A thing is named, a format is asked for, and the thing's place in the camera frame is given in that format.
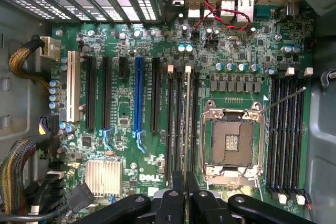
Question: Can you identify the open grey PC case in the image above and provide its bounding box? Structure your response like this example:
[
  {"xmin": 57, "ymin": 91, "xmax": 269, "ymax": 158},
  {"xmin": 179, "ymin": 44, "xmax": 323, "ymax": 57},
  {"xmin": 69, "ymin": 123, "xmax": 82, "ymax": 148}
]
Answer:
[{"xmin": 0, "ymin": 0, "xmax": 336, "ymax": 224}]

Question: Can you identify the silver locking lever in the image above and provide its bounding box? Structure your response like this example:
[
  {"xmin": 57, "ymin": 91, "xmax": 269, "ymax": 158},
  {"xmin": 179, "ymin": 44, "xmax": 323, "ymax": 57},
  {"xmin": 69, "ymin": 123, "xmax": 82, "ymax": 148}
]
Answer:
[{"xmin": 262, "ymin": 87, "xmax": 307, "ymax": 114}]

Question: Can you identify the white power connector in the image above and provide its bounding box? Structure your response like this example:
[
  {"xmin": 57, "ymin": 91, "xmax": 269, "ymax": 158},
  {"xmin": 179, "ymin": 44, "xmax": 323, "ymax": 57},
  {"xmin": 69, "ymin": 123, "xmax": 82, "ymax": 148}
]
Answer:
[{"xmin": 39, "ymin": 36, "xmax": 61, "ymax": 61}]

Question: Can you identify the short black expansion slot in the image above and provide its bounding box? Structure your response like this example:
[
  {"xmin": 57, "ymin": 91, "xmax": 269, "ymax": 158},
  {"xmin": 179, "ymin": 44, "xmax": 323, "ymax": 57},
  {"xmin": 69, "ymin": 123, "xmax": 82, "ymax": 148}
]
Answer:
[{"xmin": 119, "ymin": 57, "xmax": 130, "ymax": 80}]

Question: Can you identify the black power connector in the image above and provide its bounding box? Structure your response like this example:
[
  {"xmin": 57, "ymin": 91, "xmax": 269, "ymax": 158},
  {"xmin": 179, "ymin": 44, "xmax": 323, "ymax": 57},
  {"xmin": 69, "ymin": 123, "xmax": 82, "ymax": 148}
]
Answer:
[{"xmin": 38, "ymin": 115, "xmax": 60, "ymax": 137}]

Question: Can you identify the blue expansion slot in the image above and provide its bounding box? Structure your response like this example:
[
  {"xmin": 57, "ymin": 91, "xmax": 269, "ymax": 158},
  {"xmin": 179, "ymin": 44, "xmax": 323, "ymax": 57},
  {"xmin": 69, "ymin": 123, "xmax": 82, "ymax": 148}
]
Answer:
[{"xmin": 132, "ymin": 56, "xmax": 146, "ymax": 154}]

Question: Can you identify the silver socket cover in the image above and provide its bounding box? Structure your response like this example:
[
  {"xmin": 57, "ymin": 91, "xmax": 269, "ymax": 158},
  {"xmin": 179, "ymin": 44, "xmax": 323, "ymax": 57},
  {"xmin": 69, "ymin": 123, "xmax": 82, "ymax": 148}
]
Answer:
[{"xmin": 203, "ymin": 165, "xmax": 262, "ymax": 187}]

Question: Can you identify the braided power wire bundle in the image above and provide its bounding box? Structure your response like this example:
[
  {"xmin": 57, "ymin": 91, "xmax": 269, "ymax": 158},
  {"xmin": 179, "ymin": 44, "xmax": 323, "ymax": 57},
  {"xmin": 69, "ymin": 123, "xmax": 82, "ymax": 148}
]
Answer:
[
  {"xmin": 0, "ymin": 137, "xmax": 39, "ymax": 216},
  {"xmin": 8, "ymin": 38, "xmax": 52, "ymax": 90}
]

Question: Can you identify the silver finned chipset heatsink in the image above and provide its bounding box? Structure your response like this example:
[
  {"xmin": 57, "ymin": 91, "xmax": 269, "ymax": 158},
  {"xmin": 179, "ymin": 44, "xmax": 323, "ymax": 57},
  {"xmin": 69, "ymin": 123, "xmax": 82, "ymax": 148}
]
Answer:
[{"xmin": 85, "ymin": 159, "xmax": 123, "ymax": 197}]

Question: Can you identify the white expansion slot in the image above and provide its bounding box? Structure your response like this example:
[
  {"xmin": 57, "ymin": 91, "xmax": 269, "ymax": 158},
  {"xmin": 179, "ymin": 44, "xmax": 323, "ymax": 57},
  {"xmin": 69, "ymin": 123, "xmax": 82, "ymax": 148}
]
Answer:
[{"xmin": 66, "ymin": 50, "xmax": 81, "ymax": 123}]

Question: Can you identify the long black expansion slot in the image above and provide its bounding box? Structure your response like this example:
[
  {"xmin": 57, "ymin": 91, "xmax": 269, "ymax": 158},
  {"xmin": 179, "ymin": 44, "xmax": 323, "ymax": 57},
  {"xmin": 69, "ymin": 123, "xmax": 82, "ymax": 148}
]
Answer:
[
  {"xmin": 86, "ymin": 55, "xmax": 97, "ymax": 131},
  {"xmin": 151, "ymin": 57, "xmax": 161, "ymax": 133},
  {"xmin": 99, "ymin": 56, "xmax": 113, "ymax": 151}
]

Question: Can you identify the green Dell motherboard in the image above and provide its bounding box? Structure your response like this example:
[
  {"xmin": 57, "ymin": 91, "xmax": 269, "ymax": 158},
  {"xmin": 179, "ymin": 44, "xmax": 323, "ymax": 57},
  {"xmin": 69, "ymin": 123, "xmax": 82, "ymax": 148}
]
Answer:
[{"xmin": 51, "ymin": 22, "xmax": 313, "ymax": 217}]

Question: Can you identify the black SATA connector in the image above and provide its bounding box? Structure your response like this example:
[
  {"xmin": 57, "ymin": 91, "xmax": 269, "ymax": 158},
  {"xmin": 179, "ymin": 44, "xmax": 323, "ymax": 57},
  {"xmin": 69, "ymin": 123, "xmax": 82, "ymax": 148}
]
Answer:
[{"xmin": 64, "ymin": 183, "xmax": 95, "ymax": 214}]

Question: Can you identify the CPU socket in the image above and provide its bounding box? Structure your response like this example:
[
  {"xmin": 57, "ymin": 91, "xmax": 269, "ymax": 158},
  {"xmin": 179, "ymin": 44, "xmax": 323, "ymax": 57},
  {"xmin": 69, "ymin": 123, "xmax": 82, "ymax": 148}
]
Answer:
[{"xmin": 201, "ymin": 99, "xmax": 266, "ymax": 173}]

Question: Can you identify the red black twisted wire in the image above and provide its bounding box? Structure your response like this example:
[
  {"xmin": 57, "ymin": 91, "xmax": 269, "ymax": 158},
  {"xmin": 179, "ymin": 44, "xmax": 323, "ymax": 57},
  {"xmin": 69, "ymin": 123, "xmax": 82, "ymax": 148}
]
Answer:
[{"xmin": 188, "ymin": 0, "xmax": 251, "ymax": 30}]

